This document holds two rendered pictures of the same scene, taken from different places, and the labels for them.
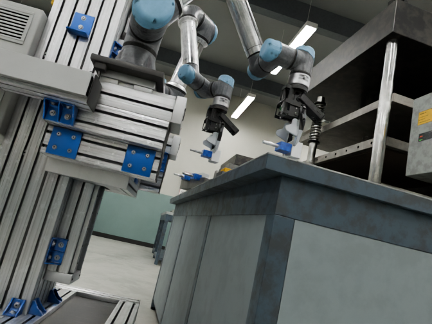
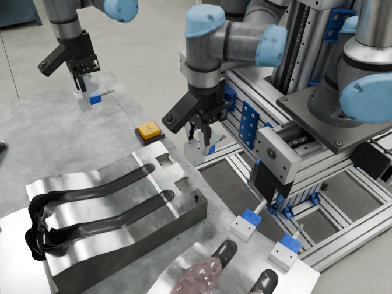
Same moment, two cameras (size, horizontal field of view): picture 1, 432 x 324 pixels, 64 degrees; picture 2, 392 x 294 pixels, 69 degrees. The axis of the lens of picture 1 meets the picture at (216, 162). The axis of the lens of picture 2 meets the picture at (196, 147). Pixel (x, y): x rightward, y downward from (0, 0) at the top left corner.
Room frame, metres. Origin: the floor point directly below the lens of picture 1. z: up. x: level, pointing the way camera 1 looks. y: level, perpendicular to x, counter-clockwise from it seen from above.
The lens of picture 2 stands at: (1.98, -0.19, 1.50)
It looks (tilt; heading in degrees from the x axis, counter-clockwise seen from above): 46 degrees down; 158
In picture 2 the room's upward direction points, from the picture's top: straight up
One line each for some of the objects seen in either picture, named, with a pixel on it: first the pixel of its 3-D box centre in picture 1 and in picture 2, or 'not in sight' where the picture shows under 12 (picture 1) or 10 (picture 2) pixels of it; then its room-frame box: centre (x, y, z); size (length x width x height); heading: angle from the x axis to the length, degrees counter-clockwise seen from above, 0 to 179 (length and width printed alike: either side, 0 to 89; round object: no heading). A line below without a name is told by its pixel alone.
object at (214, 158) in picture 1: (204, 153); (207, 145); (1.48, 0.06, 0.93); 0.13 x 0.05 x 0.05; 104
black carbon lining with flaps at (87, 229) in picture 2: not in sight; (100, 203); (1.55, -0.26, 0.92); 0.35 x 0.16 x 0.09; 101
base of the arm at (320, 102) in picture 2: not in sight; (343, 93); (1.58, 0.38, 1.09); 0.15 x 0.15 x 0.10
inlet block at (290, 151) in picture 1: (280, 146); (95, 95); (1.12, -0.20, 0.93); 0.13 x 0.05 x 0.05; 103
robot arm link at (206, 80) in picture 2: (220, 104); (202, 72); (1.48, 0.04, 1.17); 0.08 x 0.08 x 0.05
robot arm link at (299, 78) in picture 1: (299, 83); (66, 27); (1.12, -0.22, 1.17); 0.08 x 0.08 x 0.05
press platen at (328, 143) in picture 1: (378, 137); not in sight; (2.31, -1.08, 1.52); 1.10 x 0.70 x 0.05; 11
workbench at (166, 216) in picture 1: (177, 236); not in sight; (6.36, 0.37, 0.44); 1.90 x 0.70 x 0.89; 9
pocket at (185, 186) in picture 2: not in sight; (186, 189); (1.56, -0.04, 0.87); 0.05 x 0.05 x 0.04; 11
